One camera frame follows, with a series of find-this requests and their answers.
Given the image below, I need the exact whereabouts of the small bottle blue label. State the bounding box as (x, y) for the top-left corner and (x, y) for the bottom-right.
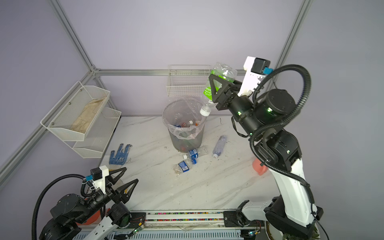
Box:
(176, 120), (194, 128)

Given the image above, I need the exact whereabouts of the blue dotted work glove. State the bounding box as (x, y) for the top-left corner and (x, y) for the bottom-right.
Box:
(109, 144), (132, 166)

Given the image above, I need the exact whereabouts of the green label clear bottle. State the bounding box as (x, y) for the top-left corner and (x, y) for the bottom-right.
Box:
(199, 62), (238, 118)

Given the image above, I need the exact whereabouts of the white wire wall basket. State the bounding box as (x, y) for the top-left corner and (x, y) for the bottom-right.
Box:
(166, 65), (211, 98)

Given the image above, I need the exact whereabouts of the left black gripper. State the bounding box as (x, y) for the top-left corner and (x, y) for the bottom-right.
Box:
(74, 168), (138, 225)

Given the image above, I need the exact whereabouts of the clear bottle blue label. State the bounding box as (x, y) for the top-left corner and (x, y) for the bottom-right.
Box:
(183, 146), (208, 165)

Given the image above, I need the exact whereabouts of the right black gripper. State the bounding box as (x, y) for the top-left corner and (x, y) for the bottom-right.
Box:
(203, 72), (256, 138)

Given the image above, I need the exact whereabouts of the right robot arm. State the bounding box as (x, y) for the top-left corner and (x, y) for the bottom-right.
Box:
(208, 65), (324, 240)

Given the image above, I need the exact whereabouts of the beige cloth in tray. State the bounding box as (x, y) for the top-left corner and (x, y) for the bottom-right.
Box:
(70, 97), (106, 134)

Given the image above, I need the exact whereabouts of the white mesh upper shelf tray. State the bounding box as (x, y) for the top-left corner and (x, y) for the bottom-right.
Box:
(41, 82), (110, 142)

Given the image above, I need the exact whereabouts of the small bottle blue cap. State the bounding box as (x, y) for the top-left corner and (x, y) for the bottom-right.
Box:
(174, 160), (194, 175)

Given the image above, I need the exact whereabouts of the green crushed plastic bottle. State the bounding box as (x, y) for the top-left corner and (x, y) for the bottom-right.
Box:
(176, 132), (196, 140)

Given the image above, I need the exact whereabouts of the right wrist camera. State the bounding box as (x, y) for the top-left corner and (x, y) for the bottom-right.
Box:
(238, 56), (273, 97)

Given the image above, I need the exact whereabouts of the white mesh lower shelf tray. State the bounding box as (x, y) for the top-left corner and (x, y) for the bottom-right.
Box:
(73, 107), (121, 159)

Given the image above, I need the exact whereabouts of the tall clear bottle white cap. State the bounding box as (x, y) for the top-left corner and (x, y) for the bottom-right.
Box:
(213, 135), (228, 159)

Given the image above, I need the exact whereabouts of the grey mesh waste bin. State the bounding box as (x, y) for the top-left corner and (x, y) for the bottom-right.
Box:
(162, 98), (207, 153)

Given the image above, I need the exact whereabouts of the red rubber glove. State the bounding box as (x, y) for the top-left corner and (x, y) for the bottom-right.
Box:
(77, 211), (101, 226)

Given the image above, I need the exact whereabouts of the white mesh shelf tray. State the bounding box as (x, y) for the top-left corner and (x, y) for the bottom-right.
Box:
(41, 82), (110, 142)
(73, 107), (121, 159)

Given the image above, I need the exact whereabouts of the pink plastic watering can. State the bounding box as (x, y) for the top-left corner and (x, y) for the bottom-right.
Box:
(252, 159), (268, 176)

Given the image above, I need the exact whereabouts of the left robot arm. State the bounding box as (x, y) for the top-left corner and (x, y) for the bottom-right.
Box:
(31, 166), (139, 240)

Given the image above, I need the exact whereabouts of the clear plastic bin liner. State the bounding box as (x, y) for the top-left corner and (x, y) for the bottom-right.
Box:
(162, 98), (206, 140)

